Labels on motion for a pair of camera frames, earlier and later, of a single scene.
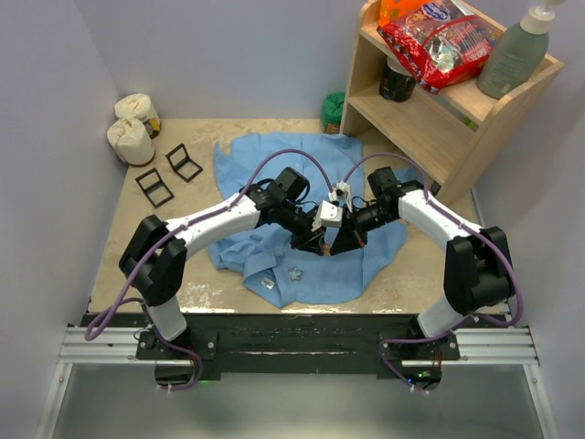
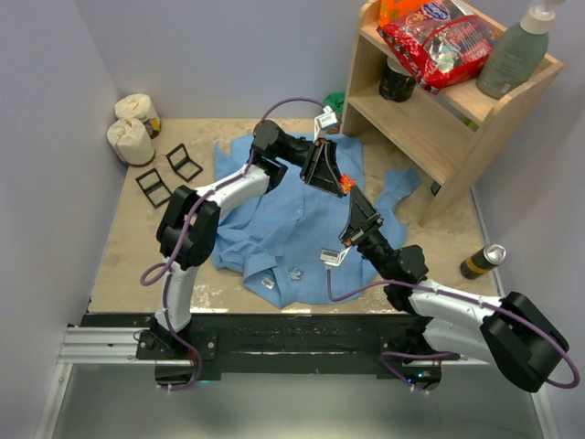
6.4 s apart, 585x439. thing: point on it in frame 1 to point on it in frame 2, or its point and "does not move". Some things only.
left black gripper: x=310 y=240 to x=320 y=169
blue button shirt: x=271 y=267 does not move
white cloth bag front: x=132 y=142 does not move
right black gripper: x=350 y=238 to x=363 y=219
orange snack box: x=393 y=10 does not move
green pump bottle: x=516 y=54 does not move
